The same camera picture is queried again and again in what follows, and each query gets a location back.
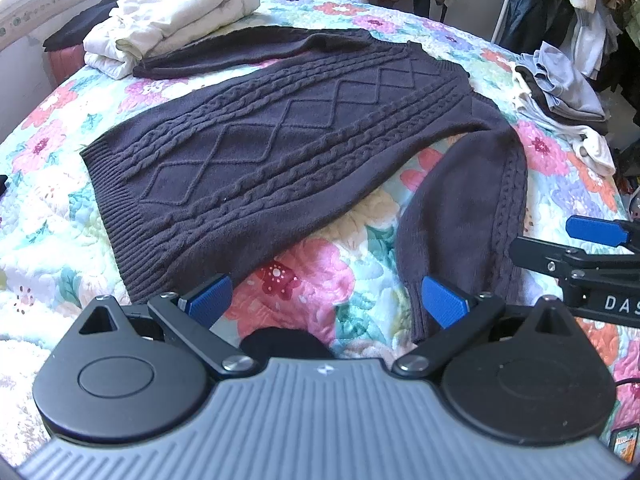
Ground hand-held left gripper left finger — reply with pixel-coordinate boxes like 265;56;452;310
75;274;257;377

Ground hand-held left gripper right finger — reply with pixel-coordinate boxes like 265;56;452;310
392;276;577;377

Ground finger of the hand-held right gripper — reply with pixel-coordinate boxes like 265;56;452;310
567;214;640;249
509;236;640;282

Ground dark purple cable-knit sweater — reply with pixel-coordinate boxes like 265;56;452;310
80;27;530;345

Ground folded grey and white clothes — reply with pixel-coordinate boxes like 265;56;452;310
512;74;617;177

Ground row of hanging clothes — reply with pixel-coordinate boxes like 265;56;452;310
325;0;640;93

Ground white clothes rack pole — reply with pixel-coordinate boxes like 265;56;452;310
491;0;525;45

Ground folded white clothes stack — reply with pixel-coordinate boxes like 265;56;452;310
82;0;261;80

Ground small dark cloth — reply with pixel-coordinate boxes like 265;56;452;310
240;327;327;360

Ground floral quilt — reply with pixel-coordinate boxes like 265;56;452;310
0;0;640;426

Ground orange packet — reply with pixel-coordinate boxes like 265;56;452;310
606;425;640;463

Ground pink stool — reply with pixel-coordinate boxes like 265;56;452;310
47;44;87;85

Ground black cloth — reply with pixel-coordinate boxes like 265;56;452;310
42;0;122;54

